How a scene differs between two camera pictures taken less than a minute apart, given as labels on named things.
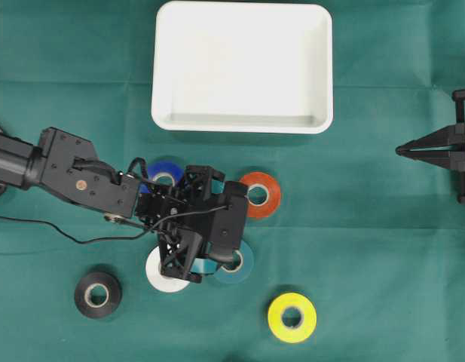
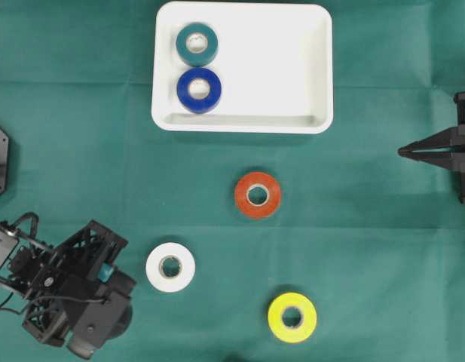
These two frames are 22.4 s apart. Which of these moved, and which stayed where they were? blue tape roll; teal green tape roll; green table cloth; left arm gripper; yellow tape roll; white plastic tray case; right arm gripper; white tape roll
Moved: blue tape roll; left arm gripper; teal green tape roll
Stayed: white plastic tray case; right arm gripper; green table cloth; yellow tape roll; white tape roll
